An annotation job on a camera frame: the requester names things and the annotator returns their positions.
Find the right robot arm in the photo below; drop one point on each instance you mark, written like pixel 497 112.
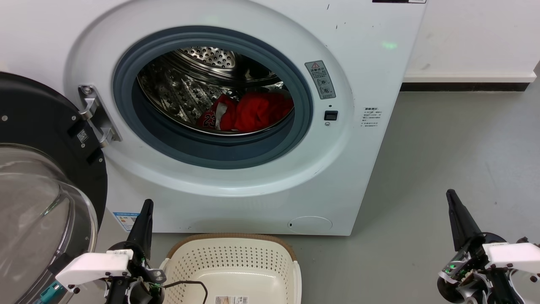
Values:
pixel 523 240

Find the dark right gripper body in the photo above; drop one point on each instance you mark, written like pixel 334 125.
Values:
pixel 472 261

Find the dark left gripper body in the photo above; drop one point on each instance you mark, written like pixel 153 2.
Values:
pixel 141 291

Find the stainless steel washing machine drum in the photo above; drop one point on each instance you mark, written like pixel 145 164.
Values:
pixel 177 93

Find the small white text sticker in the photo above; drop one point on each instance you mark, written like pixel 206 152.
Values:
pixel 371 117

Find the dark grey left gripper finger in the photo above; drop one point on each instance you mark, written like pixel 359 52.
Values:
pixel 144 228

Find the black wall baseboard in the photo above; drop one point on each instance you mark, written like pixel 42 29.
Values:
pixel 464 87

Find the cream perforated laundry basket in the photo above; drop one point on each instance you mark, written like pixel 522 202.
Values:
pixel 236 261

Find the round white filter cover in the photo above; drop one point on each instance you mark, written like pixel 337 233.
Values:
pixel 310 224

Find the white front-load washing machine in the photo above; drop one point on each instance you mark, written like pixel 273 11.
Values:
pixel 358 169

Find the silver metal door hinge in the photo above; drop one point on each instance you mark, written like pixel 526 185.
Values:
pixel 99 120

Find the grey rubber door gasket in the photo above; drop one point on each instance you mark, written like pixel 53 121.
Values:
pixel 211 154

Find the black round glass washer door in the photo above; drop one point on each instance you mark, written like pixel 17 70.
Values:
pixel 38 109

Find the blue white energy label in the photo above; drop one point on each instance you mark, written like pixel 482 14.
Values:
pixel 125 220

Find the grey warning label sticker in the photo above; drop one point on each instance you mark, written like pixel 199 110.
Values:
pixel 320 80

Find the black door latch socket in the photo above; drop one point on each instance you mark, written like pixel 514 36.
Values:
pixel 331 115

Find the white QR code sticker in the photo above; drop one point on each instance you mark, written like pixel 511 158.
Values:
pixel 82 136

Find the red sports jersey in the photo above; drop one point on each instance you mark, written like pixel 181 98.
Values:
pixel 257 112

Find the printed label with barcode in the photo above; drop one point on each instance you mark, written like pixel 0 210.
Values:
pixel 231 300

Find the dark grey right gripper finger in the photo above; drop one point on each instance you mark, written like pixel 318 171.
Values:
pixel 462 223

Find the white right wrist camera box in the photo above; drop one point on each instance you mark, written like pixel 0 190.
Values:
pixel 514 253

